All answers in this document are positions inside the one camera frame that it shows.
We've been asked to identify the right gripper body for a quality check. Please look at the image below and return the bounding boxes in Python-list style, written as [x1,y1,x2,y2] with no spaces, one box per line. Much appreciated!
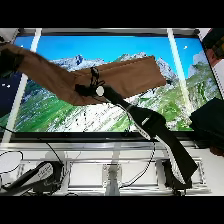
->
[74,82,105,100]

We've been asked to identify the brown trousers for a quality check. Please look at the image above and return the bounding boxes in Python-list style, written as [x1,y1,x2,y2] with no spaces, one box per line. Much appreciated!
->
[0,43,168,107]

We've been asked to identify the black cable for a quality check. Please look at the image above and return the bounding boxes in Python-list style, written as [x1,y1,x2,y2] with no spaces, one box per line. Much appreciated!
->
[43,142,65,166]
[119,141,158,188]
[0,149,25,175]

